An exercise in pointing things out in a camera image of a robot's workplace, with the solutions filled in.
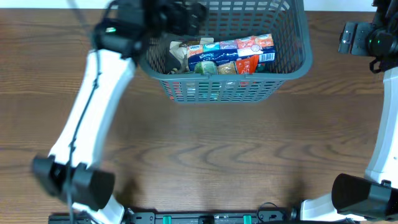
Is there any beige coffee snack bag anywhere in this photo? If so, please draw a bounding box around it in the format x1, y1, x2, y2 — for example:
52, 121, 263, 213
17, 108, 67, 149
167, 37, 215, 75

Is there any green lid Knorr jar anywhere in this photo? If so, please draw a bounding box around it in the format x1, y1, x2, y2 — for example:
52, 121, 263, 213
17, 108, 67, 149
194, 61, 218, 75

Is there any Kleenex tissue multipack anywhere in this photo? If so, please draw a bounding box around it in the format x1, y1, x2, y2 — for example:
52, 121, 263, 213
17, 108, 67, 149
188, 34, 276, 71

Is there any orange spaghetti package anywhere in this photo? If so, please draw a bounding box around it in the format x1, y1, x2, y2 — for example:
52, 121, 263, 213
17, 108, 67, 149
217, 55, 259, 75

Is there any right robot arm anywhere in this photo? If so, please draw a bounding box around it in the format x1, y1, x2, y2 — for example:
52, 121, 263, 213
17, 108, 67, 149
288, 0, 397, 223

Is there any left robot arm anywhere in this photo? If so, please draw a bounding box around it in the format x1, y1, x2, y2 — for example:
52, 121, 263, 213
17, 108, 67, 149
32, 1, 208, 223

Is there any grey plastic basket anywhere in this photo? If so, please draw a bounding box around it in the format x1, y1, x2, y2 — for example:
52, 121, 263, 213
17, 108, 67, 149
141, 0, 313, 103

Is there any left black cable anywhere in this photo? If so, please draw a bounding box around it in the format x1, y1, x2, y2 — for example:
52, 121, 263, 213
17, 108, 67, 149
65, 0, 103, 224

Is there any black cable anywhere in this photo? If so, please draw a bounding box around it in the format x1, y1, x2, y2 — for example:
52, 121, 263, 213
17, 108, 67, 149
65, 0, 103, 224
256, 202, 282, 222

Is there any right black cable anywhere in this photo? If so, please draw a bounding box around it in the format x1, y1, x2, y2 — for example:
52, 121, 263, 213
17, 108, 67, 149
256, 202, 282, 222

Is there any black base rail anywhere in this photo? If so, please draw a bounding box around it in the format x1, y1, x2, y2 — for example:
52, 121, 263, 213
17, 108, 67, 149
47, 207, 360, 224

